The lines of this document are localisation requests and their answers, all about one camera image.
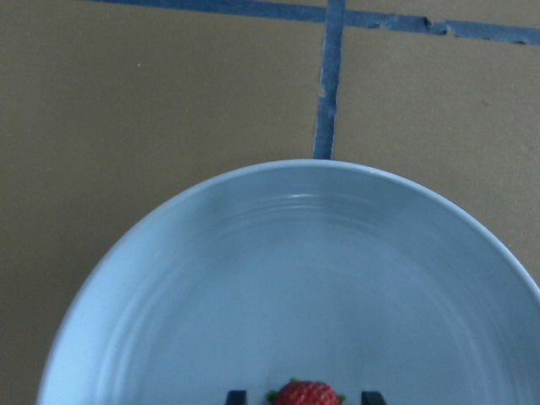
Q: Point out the blue plate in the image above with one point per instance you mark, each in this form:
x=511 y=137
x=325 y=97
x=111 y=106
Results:
x=307 y=269

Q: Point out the red strawberry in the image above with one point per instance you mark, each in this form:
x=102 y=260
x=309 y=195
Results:
x=304 y=392

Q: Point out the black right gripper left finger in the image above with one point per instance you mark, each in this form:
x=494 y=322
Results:
x=236 y=397

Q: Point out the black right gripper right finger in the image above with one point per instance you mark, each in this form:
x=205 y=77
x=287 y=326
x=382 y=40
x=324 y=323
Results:
x=372 y=398

